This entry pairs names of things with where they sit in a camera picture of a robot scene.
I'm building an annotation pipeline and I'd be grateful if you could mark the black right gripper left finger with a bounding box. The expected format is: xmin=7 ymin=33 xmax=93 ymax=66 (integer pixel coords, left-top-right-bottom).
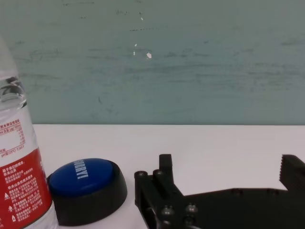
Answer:
xmin=134 ymin=154 xmax=199 ymax=229

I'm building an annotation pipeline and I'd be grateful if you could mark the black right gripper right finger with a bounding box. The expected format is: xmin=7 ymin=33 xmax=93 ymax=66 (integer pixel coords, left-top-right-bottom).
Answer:
xmin=277 ymin=154 xmax=305 ymax=192

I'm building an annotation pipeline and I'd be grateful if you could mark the blue push button black base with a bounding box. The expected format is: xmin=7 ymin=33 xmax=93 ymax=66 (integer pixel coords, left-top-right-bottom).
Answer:
xmin=47 ymin=158 xmax=128 ymax=227

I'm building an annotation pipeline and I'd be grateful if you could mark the clear water bottle red cap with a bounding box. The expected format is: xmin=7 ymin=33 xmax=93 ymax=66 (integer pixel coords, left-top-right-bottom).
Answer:
xmin=0 ymin=35 xmax=60 ymax=229

